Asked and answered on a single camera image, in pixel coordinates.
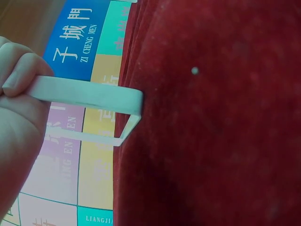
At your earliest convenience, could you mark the person's left hand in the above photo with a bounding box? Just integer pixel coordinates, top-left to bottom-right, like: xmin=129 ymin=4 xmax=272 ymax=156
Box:
xmin=0 ymin=35 xmax=55 ymax=220

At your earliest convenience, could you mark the white rectangular frame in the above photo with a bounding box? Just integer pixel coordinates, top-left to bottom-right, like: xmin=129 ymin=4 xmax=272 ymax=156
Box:
xmin=23 ymin=75 xmax=144 ymax=147

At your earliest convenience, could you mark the colourful printed game board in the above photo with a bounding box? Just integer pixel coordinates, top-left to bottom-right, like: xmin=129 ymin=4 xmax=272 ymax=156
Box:
xmin=0 ymin=0 xmax=138 ymax=226

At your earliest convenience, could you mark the dark red velvet cloth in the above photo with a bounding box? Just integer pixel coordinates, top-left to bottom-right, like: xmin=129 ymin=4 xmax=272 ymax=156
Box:
xmin=112 ymin=0 xmax=301 ymax=226

